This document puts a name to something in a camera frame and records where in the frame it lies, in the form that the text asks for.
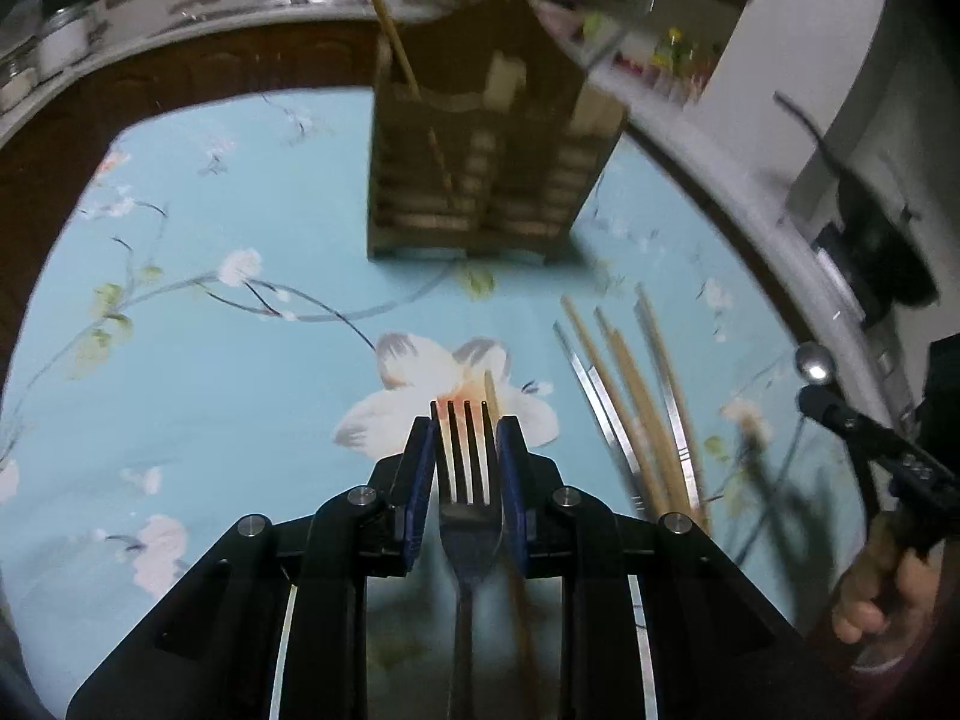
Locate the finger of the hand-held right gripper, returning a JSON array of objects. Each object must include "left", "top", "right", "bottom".
[{"left": 795, "top": 341, "right": 863, "bottom": 436}]

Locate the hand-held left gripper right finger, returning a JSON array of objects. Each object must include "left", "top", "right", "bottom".
[{"left": 495, "top": 414, "right": 856, "bottom": 720}]

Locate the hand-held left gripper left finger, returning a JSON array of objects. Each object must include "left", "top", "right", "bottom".
[{"left": 66, "top": 414, "right": 440, "bottom": 720}]

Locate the metal fork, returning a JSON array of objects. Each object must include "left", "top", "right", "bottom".
[{"left": 430, "top": 399, "right": 505, "bottom": 720}]

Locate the wooden utensil holder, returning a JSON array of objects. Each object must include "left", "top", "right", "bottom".
[{"left": 366, "top": 0, "right": 629, "bottom": 265}]

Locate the person's right hand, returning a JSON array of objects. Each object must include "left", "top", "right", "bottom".
[{"left": 831, "top": 517, "right": 942, "bottom": 646}]

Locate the blue floral tablecloth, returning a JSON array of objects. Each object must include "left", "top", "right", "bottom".
[{"left": 0, "top": 86, "right": 848, "bottom": 720}]

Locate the row of condiment bottles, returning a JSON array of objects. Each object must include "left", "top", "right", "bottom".
[{"left": 611, "top": 24, "right": 717, "bottom": 104}]

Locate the large glass jar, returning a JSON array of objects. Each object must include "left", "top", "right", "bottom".
[{"left": 37, "top": 6, "right": 98, "bottom": 80}]

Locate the small glass jar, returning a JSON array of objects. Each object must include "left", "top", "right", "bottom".
[{"left": 0, "top": 49, "right": 40, "bottom": 106}]

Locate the dark object with handle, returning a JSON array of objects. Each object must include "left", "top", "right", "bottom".
[{"left": 775, "top": 91, "right": 942, "bottom": 310}]

